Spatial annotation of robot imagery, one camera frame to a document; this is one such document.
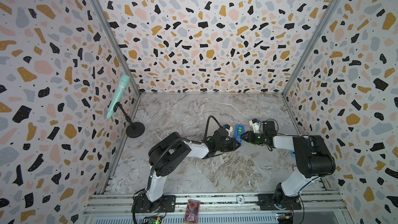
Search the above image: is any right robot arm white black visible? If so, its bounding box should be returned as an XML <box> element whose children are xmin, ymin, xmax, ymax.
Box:
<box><xmin>240</xmin><ymin>119</ymin><xmax>336</xmax><ymax>209</ymax></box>

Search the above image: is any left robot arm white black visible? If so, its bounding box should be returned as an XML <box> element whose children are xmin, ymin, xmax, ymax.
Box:
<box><xmin>132</xmin><ymin>127</ymin><xmax>241</xmax><ymax>213</ymax></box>

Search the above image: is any blue tape dispenser green roll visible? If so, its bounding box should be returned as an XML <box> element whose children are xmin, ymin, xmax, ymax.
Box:
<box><xmin>234</xmin><ymin>124</ymin><xmax>245</xmax><ymax>143</ymax></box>

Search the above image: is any black microphone stand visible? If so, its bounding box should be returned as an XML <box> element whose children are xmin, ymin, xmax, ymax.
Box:
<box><xmin>114</xmin><ymin>102</ymin><xmax>145</xmax><ymax>139</ymax></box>

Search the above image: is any mint green microphone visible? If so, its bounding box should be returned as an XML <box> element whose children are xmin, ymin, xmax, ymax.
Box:
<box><xmin>106</xmin><ymin>75</ymin><xmax>130</xmax><ymax>119</ymax></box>

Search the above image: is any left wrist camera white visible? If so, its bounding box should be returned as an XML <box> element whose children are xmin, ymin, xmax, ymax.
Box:
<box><xmin>222</xmin><ymin>124</ymin><xmax>233</xmax><ymax>137</ymax></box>

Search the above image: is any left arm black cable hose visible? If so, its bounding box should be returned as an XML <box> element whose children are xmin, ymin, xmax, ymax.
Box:
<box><xmin>130</xmin><ymin>114</ymin><xmax>223</xmax><ymax>224</ymax></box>

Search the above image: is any purple card on rail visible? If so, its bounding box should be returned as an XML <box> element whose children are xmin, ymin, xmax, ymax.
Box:
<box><xmin>183</xmin><ymin>199</ymin><xmax>201</xmax><ymax>224</ymax></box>

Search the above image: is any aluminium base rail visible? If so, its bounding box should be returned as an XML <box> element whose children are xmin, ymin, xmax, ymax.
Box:
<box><xmin>83</xmin><ymin>191</ymin><xmax>353</xmax><ymax>224</ymax></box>

